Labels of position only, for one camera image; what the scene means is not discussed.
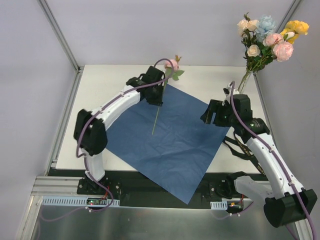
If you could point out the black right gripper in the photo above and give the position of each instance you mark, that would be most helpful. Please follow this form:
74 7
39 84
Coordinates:
216 111

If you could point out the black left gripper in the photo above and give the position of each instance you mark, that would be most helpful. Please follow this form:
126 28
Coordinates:
157 90

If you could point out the pink rose stem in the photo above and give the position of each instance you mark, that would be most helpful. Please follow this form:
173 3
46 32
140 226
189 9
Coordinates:
172 69
275 46

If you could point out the blue wrapping paper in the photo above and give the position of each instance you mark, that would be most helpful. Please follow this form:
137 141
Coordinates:
170 145

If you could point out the black ribbon gold lettering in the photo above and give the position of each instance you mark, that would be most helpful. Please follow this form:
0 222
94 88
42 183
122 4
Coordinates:
245 154

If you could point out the blue flower bunch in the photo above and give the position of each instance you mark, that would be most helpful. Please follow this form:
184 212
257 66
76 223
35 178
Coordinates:
265 26

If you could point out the yellow flower bunch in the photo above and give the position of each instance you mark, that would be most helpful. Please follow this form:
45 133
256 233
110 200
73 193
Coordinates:
293 29

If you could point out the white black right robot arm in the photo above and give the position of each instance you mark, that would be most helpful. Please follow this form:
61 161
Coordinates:
287 201

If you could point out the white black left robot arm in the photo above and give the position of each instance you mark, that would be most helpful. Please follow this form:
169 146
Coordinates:
91 127

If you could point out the clear glass vase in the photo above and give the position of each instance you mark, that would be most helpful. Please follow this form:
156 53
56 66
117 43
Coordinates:
243 82

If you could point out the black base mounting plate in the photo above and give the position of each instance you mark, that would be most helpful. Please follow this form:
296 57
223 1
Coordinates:
197 201

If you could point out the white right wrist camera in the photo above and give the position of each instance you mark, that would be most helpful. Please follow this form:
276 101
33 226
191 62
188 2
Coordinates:
227 91

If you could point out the left aluminium frame post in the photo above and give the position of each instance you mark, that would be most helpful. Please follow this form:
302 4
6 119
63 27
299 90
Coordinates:
59 34

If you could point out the aluminium frame post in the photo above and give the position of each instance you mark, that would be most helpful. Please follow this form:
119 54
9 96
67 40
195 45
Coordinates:
59 34
287 17

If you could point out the right white cable duct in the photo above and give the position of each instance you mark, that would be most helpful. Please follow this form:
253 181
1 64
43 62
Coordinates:
219 205

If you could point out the white cable duct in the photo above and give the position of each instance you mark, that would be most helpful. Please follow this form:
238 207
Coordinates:
71 201
219 205

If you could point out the left aluminium table rail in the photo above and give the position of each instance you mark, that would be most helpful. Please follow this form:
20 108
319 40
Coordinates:
57 144

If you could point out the right aluminium frame post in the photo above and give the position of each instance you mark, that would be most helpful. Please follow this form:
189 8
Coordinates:
287 17

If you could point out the left white cable duct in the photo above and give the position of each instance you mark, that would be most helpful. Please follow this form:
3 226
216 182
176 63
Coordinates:
71 201

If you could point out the front aluminium rail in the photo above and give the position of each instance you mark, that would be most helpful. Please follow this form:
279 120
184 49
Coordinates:
57 186

